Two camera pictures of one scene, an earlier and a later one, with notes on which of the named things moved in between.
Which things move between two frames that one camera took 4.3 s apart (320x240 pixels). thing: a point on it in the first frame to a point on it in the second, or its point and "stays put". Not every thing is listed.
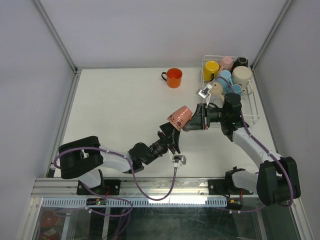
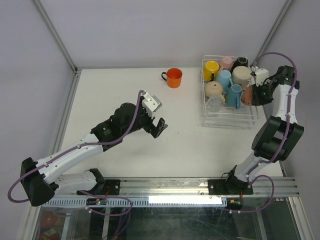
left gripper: [168, 129] to [148, 128]
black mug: [240, 61] stays put
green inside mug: [241, 75] stays put
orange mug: [174, 77] stays put
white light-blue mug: [226, 74] stays put
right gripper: [200, 120] to [257, 100]
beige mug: [216, 89] stays put
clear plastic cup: [218, 100] stays put
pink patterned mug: [179, 118] to [246, 95]
